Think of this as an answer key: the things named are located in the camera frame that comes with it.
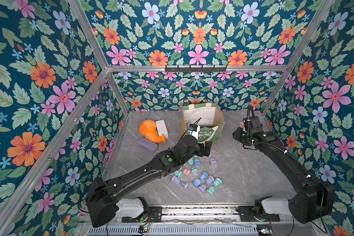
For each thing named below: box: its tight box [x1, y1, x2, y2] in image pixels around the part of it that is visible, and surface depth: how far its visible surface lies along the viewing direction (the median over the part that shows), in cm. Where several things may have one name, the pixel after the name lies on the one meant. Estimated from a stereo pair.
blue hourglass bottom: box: [192, 177, 202, 188], surface depth 84 cm
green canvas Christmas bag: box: [179, 103, 226, 145], surface depth 97 cm
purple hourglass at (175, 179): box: [171, 175, 180, 184], surface depth 84 cm
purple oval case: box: [136, 136, 159, 152], surface depth 100 cm
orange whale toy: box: [138, 119, 166, 144], surface depth 102 cm
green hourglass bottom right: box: [206, 177, 223, 196], surface depth 83 cm
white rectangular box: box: [155, 118, 169, 139], surface depth 107 cm
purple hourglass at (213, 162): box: [209, 158, 218, 167], surface depth 92 cm
